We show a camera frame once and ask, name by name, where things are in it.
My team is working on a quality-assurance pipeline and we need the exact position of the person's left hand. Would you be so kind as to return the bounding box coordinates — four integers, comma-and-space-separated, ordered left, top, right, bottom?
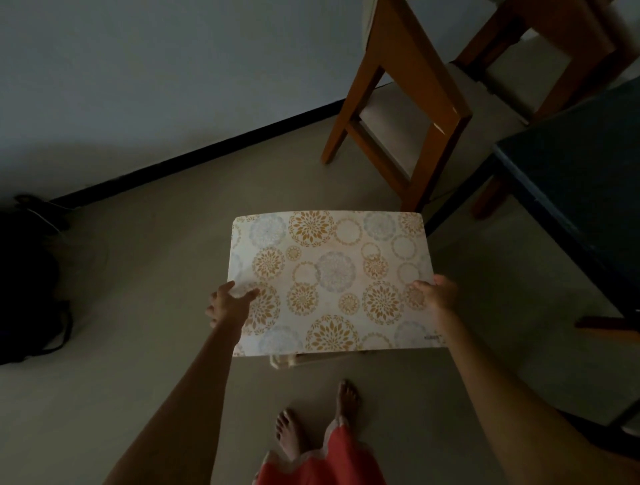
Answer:
205, 280, 261, 336

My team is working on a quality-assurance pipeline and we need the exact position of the person's right hand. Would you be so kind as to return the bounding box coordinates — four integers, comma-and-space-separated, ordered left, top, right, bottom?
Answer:
412, 274, 462, 330

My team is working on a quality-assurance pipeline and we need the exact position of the circle-pattern placemat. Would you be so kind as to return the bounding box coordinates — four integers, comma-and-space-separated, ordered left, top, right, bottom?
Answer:
227, 209, 446, 358

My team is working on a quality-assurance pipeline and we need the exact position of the person's left forearm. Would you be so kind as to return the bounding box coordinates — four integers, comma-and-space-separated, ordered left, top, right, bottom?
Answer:
102, 319, 246, 485

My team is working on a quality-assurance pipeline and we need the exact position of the person's right forearm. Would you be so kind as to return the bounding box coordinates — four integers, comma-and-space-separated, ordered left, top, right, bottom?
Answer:
435, 314, 640, 485

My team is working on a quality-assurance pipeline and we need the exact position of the person's red garment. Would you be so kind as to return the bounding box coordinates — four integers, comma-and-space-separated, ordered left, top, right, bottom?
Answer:
252, 424, 389, 485

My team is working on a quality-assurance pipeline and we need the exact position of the black dining table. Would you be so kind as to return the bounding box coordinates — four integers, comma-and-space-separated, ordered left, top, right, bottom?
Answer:
425, 75, 640, 320

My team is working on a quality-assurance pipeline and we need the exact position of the black backpack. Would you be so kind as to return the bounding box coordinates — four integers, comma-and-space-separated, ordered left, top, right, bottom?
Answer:
0, 195, 73, 366

